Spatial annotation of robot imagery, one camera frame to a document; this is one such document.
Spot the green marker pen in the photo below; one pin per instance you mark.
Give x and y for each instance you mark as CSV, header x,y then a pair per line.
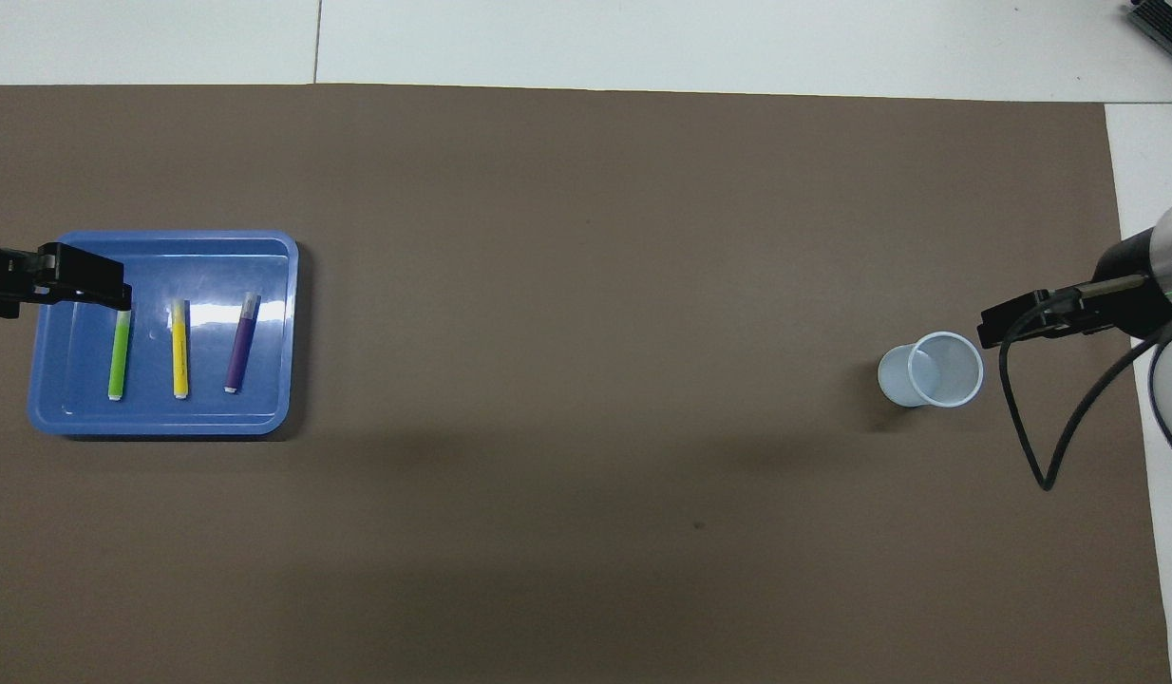
x,y
119,361

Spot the blue plastic tray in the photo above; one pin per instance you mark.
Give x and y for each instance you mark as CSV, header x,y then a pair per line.
x,y
216,408

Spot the translucent plastic cup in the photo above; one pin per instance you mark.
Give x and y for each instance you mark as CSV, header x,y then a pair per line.
x,y
945,375

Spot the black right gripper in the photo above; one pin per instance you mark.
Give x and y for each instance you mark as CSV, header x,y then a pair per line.
x,y
1137,285

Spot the purple marker pen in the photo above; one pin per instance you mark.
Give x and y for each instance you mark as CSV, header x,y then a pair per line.
x,y
241,347

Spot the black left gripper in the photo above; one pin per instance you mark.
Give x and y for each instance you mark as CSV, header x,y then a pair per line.
x,y
7,275

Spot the grey striped device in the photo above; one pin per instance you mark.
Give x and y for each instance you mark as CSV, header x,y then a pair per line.
x,y
1165,24

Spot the brown table mat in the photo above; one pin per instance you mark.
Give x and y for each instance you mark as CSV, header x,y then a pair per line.
x,y
586,285

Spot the yellow marker pen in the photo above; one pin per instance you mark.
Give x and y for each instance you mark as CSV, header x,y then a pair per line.
x,y
180,351

